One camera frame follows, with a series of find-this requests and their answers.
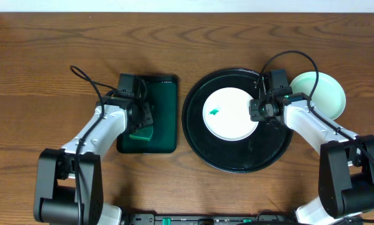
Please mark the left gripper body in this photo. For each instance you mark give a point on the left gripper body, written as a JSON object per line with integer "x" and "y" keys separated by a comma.
{"x": 144, "y": 119}

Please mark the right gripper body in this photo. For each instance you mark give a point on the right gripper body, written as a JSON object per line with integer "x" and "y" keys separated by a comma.
{"x": 260, "y": 110}

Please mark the green sponge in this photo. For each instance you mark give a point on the green sponge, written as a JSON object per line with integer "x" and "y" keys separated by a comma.
{"x": 143, "y": 134}

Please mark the white plate with green stain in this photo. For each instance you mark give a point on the white plate with green stain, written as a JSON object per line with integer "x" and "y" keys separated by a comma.
{"x": 226, "y": 114}

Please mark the mint plate front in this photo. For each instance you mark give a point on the mint plate front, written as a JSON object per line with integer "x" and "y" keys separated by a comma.
{"x": 329, "y": 95}

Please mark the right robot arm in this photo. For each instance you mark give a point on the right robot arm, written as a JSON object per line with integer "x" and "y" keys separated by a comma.
{"x": 346, "y": 173}

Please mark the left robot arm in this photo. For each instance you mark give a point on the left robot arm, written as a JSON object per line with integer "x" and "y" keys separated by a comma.
{"x": 69, "y": 185}

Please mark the black rectangular tray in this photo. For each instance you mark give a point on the black rectangular tray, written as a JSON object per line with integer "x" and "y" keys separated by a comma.
{"x": 163, "y": 99}

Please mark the black round tray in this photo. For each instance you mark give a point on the black round tray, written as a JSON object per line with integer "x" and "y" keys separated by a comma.
{"x": 253, "y": 153}

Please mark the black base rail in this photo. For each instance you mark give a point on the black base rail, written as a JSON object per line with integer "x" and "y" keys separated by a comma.
{"x": 151, "y": 218}

